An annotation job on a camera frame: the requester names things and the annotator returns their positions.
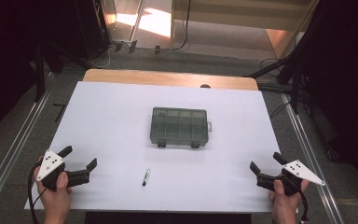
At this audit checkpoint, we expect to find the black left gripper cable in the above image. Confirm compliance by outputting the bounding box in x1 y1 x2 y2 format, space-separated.
27 169 48 224

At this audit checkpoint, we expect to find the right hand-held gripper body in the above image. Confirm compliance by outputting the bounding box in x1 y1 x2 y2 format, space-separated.
255 159 326 197

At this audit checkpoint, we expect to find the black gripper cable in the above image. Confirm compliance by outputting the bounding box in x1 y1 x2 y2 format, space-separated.
297 186 310 223
27 169 48 224

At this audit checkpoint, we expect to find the small glass tube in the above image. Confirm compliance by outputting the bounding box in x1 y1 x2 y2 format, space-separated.
141 168 152 188

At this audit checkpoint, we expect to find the black angled floor bracket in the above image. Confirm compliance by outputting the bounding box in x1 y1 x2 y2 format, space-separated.
51 103 68 123

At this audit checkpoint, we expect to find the aluminium floor rail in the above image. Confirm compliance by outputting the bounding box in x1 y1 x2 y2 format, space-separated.
280 92 345 224
0 73 54 213

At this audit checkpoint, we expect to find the grey transparent plastic compartment box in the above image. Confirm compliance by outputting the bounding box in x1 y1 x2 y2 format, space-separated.
149 106 213 149

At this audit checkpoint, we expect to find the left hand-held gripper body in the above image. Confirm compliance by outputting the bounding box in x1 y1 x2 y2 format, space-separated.
35 149 91 192

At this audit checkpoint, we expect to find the black cabinet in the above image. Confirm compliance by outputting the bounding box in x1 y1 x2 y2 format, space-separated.
73 0 112 61

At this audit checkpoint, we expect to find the black tripod stand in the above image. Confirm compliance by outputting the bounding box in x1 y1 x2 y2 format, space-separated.
244 49 311 115

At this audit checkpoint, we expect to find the white floor cable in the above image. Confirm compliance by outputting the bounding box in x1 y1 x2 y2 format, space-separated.
88 45 117 70

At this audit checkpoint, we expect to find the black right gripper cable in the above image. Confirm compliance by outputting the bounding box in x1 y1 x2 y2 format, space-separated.
297 186 310 223

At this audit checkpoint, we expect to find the person's right hand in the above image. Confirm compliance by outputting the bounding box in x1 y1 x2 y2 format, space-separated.
268 179 310 224

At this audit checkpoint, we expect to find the person's left hand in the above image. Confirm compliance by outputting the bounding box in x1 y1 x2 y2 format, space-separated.
33 156 73 224

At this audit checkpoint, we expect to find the black hanging cable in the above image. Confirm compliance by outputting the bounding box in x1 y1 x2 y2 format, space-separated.
171 0 192 51

